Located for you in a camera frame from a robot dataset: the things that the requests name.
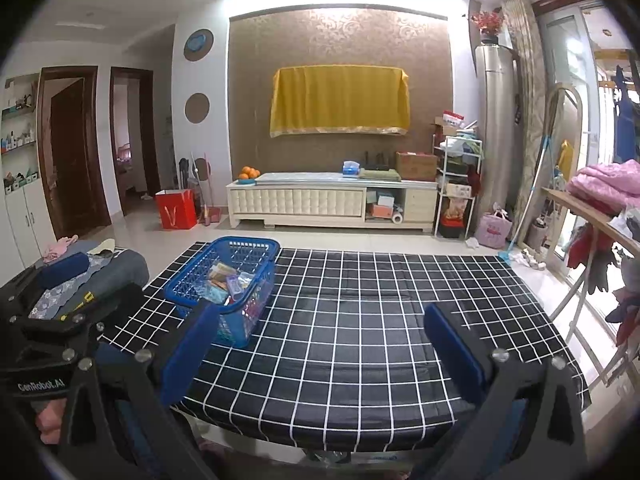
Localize blue plastic basket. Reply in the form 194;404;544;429
164;236;281;349

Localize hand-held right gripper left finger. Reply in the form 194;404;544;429
65;300;223;480

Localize red garment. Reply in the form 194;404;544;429
566;221;617;294

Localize pink cloth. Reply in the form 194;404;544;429
42;235;79;264

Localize blue grey floral cloth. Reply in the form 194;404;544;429
27;255;109;319

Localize round brown wall disc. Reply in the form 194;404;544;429
184;92;211;124

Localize red paper bag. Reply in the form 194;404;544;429
154;188;198;231

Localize black router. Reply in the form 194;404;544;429
363;149;394;171

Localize silver standing air conditioner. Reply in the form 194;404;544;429
473;43;517;222

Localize dark wooden door frame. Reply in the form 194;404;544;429
109;66;161;204

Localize wooden rail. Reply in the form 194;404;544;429
542;187;640;262

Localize pink bag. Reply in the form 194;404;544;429
473;207;514;250

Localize broom with dustpan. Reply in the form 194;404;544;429
189;152;219;226

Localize white cabinet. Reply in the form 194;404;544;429
225;172;440;234

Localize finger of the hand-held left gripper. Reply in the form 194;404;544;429
57;282;146;366
0;254;90;323

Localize grey sofa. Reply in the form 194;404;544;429
30;237;151;311

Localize metal folding frame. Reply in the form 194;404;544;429
520;82;584;281

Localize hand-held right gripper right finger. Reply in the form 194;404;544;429
415;302;588;480

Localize vase with red flowers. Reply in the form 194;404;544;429
469;8;506;46

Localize wall shelf with small items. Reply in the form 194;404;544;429
0;72;42;197

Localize black white checked tablecloth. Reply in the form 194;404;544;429
97;241;592;454

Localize green folded cloth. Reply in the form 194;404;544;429
358;168;403;182

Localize yellow garment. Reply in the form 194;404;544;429
557;139;575;181

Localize pink quilt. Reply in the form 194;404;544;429
564;160;640;214

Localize person's left hand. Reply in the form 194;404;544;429
32;400;67;447

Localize white cupboard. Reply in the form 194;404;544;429
0;181;57;272

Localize dark wooden door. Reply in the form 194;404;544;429
37;65;112;239

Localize blue handled mop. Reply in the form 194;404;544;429
497;134;554;264

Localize brown cardboard box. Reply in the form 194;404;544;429
394;151;439;182

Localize white metal rack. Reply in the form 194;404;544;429
432;116;485;241

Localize dark cloth with yellow print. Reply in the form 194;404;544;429
59;290;98;322

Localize yellow cloth cover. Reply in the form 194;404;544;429
269;64;411;139

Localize round blue wall plate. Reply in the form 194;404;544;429
183;28;215;62

